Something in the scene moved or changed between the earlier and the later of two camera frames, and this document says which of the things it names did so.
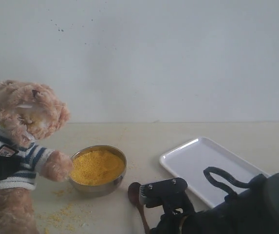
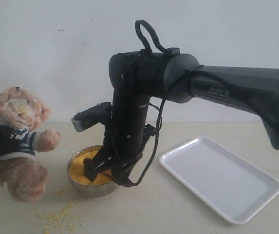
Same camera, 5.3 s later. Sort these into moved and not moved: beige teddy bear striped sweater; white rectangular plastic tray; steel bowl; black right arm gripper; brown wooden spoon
Moved: brown wooden spoon; black right arm gripper; beige teddy bear striped sweater
Not moved: white rectangular plastic tray; steel bowl
